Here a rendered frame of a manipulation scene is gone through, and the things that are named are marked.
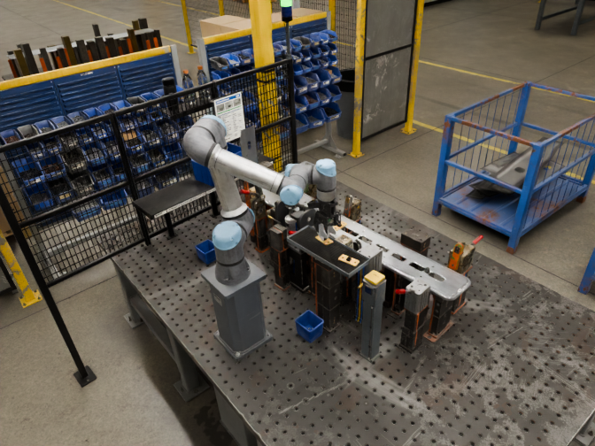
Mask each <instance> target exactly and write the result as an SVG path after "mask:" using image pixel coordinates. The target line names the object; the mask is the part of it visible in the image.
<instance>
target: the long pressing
mask: <svg viewBox="0 0 595 446"><path fill-rule="evenodd" d="M262 191H263V194H264V195H265V196H266V198H265V204H267V205H269V206H271V207H272V208H273V207H274V202H275V201H277V200H279V201H280V200H281V198H280V196H279V195H276V194H275V193H272V192H270V191H268V190H265V189H262ZM314 199H315V198H313V197H311V196H309V195H307V194H305V193H303V196H302V197H301V199H300V201H299V203H300V204H303V205H304V206H307V207H308V205H307V203H309V201H312V200H314ZM305 202H306V203H305ZM342 221H343V222H345V223H347V225H346V226H344V227H345V228H347V229H349V230H351V231H352V232H354V233H356V234H358V236H353V235H350V234H348V233H346V232H345V231H343V230H341V229H339V230H337V231H336V234H335V235H333V234H331V233H330V236H331V237H332V238H333V239H336V238H337V237H338V236H340V235H347V236H349V237H350V238H352V239H353V241H355V240H356V239H358V240H359V238H360V237H361V236H363V237H365V238H367V239H368V240H370V241H371V243H372V244H374V245H380V246H382V247H384V248H385V249H387V250H389V251H387V252H382V266H383V267H385V268H387V269H389V270H390V271H392V272H394V273H396V274H398V275H399V276H401V277H403V278H405V279H407V280H409V281H410V282H413V281H414V280H416V279H417V278H419V279H421V280H423V281H426V282H427V283H429V284H430V290H429V292H430V293H432V294H434V295H436V296H438V297H440V298H442V299H444V300H446V301H453V300H455V299H457V298H458V297H459V296H460V295H461V294H462V293H463V292H464V291H465V290H466V289H467V288H468V287H469V286H470V285H471V281H470V279H469V278H468V277H466V276H464V275H462V274H460V273H457V272H455V271H453V270H452V269H450V268H448V267H446V266H444V265H441V264H439V263H438V262H436V261H434V260H432V259H430V258H427V257H425V256H423V255H422V254H419V253H417V252H415V251H413V250H410V249H408V248H407V247H405V246H403V245H401V244H399V243H397V242H394V241H392V240H391V239H389V238H387V237H385V236H383V235H380V234H378V233H376V232H375V231H373V230H371V229H369V228H367V227H364V226H362V225H361V224H359V223H357V222H355V221H353V220H351V219H348V218H346V217H345V216H343V215H341V222H342ZM363 231H364V232H363ZM360 241H361V240H360ZM361 244H362V248H363V247H364V246H366V245H367V244H368V243H366V242H363V241H361ZM392 254H398V255H399V256H401V257H402V258H405V259H406V261H404V262H403V261H400V260H398V259H396V258H394V257H393V256H392ZM384 257H385V258H384ZM411 263H415V264H416V265H419V266H421V267H423V268H424V269H425V268H426V267H429V273H425V272H424V271H425V270H424V271H422V272H421V271H419V270H417V269H415V268H414V267H412V266H410V264H411ZM432 266H434V267H432ZM430 273H434V274H436V275H438V276H440V277H442V278H444V281H438V280H436V279H434V278H433V277H431V276H429V274H430Z"/></svg>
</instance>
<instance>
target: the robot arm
mask: <svg viewBox="0 0 595 446"><path fill-rule="evenodd" d="M226 135H227V127H226V125H225V123H224V122H223V121H222V120H221V119H219V118H218V117H216V116H213V115H206V116H204V117H202V118H201V119H199V120H198V121H197V122H196V123H195V124H194V125H193V126H192V127H191V128H190V129H189V130H188V131H187V132H186V134H185V135H184V136H183V142H182V144H183V148H184V150H185V152H186V153H187V155H188V156H189V157H190V158H191V159H192V160H194V161H195V162H197V163H198V164H200V165H202V166H205V167H207V168H208V169H209V172H210V175H211V176H212V181H213V184H214V187H215V188H216V191H217V194H218V197H219V199H220V203H221V206H222V210H221V212H220V214H221V217H222V219H223V222H222V223H221V224H219V225H217V226H216V227H215V228H214V230H213V231H212V242H213V245H214V250H215V255H216V259H217V263H216V267H215V278H216V280H217V281H218V282H219V283H221V284H224V285H236V284H239V283H242V282H244V281H246V280H247V279H248V278H249V276H250V274H251V269H250V265H249V264H248V262H247V260H246V259H245V257H244V253H243V244H244V242H245V240H246V239H247V237H248V235H249V233H250V231H251V230H252V228H253V226H254V222H255V215H254V213H253V211H252V209H250V208H249V207H248V206H247V205H246V204H245V203H243V202H242V200H241V197H240V195H239V192H238V189H237V186H236V182H235V179H234V176H235V177H237V178H239V179H241V180H244V181H247V182H249V183H251V184H253V185H256V186H258V187H260V188H263V189H265V190H268V191H270V192H272V193H275V194H276V195H279V196H280V198H281V200H282V201H283V202H284V203H285V204H287V205H295V204H297V203H298V202H299V201H300V199H301V197H302V196H303V193H304V190H305V187H306V184H312V185H313V184H315V185H317V198H318V200H316V199H314V200H312V201H309V203H307V205H308V208H309V209H314V208H319V210H317V212H316V213H315V217H314V222H313V225H314V227H315V230H316V231H317V233H318V235H319V237H320V238H321V239H322V240H323V241H324V238H327V239H328V237H329V235H330V233H331V234H333V235H335V234H336V230H335V229H334V228H333V226H337V225H339V223H340V224H341V212H339V211H338V210H336V205H338V201H336V164H335V162H334V161H333V160H331V159H321V160H319V161H317V163H316V165H300V164H288V165H287V166H286V169H285V175H283V174H281V173H278V172H276V171H273V170H271V169H269V168H266V167H264V166H263V165H259V164H257V163H254V162H252V161H250V160H248V159H246V158H242V157H240V156H238V155H236V154H234V153H232V152H229V151H227V149H228V146H227V142H226V139H225V137H226ZM339 216H340V220H339ZM324 227H325V230H326V231H325V230H324Z"/></svg>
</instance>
